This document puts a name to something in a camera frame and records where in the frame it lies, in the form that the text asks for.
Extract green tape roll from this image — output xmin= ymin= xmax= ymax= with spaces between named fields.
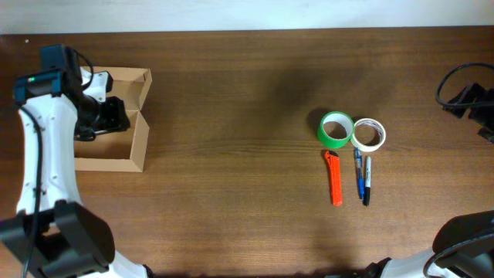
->
xmin=317 ymin=111 xmax=354 ymax=148

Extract brown cardboard box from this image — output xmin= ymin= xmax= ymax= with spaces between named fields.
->
xmin=74 ymin=66 xmax=152 ymax=172

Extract black grey marker pen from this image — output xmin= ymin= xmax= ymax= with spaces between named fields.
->
xmin=363 ymin=156 xmax=372 ymax=206

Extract blue ballpoint pen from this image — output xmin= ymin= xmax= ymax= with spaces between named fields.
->
xmin=354 ymin=147 xmax=365 ymax=200

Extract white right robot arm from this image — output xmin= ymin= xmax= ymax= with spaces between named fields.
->
xmin=361 ymin=83 xmax=493 ymax=278

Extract orange utility knife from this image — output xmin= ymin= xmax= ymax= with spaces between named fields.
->
xmin=323 ymin=151 xmax=343 ymax=206

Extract cream masking tape roll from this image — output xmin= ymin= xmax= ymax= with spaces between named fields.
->
xmin=350 ymin=118 xmax=387 ymax=153

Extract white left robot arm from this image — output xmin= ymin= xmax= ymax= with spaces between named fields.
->
xmin=1 ymin=44 xmax=153 ymax=278

